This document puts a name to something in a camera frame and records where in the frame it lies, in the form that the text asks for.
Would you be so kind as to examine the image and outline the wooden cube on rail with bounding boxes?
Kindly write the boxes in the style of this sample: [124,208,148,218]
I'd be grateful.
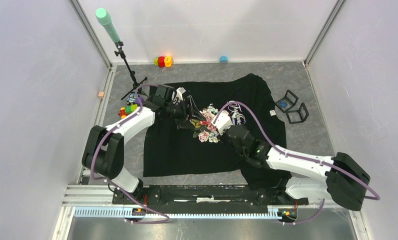
[98,91,104,99]

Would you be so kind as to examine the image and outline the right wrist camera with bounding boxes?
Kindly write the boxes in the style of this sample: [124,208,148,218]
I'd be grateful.
[211,110,232,135]

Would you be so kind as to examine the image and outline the green microphone on stand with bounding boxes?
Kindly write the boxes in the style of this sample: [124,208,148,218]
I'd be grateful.
[95,7,148,100]

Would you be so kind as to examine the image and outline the blue cup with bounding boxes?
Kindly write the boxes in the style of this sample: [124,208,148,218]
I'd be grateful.
[219,55,229,64]

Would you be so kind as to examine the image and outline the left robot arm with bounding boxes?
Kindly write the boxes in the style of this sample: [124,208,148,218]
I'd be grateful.
[81,84,205,204]

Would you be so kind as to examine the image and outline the blue round brooch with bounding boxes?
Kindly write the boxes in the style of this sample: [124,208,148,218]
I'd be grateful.
[279,100,288,109]

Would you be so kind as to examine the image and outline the red yellow green toy rings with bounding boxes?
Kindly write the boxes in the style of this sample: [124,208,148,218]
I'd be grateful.
[153,55,173,68]

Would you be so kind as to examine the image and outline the black floral t-shirt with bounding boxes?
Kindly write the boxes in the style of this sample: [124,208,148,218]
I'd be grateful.
[143,73,291,189]

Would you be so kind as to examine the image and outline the red duplo car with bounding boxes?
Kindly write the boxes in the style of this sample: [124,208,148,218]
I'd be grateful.
[118,104,138,119]

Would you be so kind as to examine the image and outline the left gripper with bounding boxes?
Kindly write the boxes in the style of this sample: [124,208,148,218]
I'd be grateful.
[164,96,206,130]

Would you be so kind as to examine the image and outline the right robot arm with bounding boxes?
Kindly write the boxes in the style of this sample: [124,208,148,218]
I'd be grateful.
[222,125,371,212]

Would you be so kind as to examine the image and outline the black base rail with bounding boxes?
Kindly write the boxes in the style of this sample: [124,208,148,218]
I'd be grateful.
[112,183,309,216]

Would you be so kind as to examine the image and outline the purple cube block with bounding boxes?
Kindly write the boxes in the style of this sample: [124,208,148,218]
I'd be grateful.
[134,95,144,106]

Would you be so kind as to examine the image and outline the owl eight toy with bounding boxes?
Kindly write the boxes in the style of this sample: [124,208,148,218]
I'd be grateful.
[126,92,138,106]

